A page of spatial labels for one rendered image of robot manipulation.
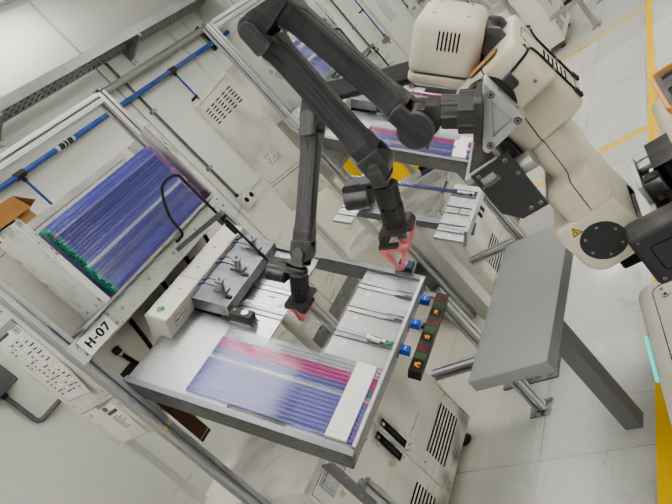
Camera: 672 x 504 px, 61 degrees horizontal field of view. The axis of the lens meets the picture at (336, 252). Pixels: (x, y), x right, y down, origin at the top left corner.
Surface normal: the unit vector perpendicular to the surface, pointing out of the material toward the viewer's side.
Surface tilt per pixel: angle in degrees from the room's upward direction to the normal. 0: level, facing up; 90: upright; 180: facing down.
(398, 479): 90
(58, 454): 90
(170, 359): 43
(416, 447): 90
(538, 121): 90
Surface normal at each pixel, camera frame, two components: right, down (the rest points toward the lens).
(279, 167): -0.37, 0.62
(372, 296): -0.06, -0.77
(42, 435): 0.65, -0.38
